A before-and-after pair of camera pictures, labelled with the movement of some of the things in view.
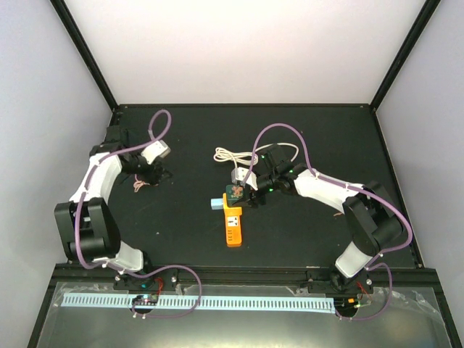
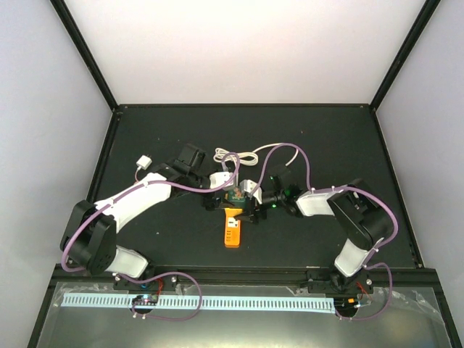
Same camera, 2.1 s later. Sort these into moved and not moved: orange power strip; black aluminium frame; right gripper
Moved: right gripper
Not moved: orange power strip; black aluminium frame
